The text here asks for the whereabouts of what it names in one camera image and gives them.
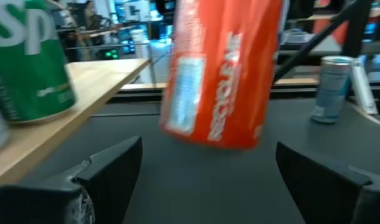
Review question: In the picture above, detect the black device with green lights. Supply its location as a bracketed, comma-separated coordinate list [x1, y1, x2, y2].
[96, 47, 121, 61]

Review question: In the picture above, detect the red Fanta strawberry can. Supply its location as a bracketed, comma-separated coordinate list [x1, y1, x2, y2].
[159, 0, 284, 150]

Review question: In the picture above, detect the blue silver Red Bull can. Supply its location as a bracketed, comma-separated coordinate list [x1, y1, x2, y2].
[310, 55, 354, 124]

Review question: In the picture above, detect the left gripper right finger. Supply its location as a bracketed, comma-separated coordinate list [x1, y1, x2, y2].
[275, 141, 373, 224]

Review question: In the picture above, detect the wooden shelf with black legs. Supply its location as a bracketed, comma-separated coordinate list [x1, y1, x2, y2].
[0, 58, 152, 186]

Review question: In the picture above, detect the person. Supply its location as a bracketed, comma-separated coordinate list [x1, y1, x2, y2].
[83, 0, 100, 30]

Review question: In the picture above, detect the green Sprite can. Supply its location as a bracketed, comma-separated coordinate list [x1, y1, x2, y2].
[0, 0, 77, 125]

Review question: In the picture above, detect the silver aluminium frame post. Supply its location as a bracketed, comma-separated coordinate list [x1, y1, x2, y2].
[350, 57, 379, 115]

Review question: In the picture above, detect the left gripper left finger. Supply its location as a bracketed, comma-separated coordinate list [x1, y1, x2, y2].
[72, 136, 143, 224]

